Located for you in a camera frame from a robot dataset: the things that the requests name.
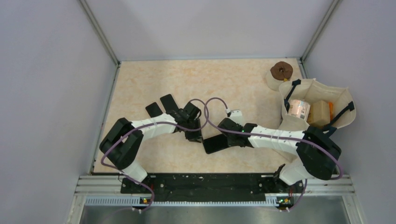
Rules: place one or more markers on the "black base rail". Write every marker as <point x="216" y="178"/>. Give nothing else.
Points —
<point x="210" y="187"/>

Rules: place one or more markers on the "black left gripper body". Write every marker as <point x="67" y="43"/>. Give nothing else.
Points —
<point x="194" y="124"/>

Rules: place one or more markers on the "orange item in bag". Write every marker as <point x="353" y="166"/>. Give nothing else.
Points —
<point x="330" y="104"/>

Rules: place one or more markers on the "aluminium frame rail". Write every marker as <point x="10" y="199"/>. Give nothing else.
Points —
<point x="104" y="189"/>

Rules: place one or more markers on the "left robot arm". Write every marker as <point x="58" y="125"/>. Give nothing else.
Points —
<point x="122" y="142"/>

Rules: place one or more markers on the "cream canvas tote bag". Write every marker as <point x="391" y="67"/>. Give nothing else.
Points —
<point x="307" y="102"/>

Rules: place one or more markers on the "brown cardboard box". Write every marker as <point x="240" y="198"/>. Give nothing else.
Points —
<point x="319" y="114"/>

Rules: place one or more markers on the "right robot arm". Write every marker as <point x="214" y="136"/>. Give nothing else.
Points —
<point x="316" y="155"/>

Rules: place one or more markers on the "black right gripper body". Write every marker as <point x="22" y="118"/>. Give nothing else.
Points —
<point x="231" y="143"/>

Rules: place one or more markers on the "blue-edged black phone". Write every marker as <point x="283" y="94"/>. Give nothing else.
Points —
<point x="215" y="144"/>

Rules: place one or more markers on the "pink patterned roll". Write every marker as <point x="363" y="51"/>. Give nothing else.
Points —
<point x="299" y="109"/>

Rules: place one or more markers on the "brown-topped paper roll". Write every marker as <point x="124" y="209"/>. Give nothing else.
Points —
<point x="279" y="73"/>

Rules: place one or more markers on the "white-edged black phone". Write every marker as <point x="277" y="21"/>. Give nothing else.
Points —
<point x="153" y="110"/>

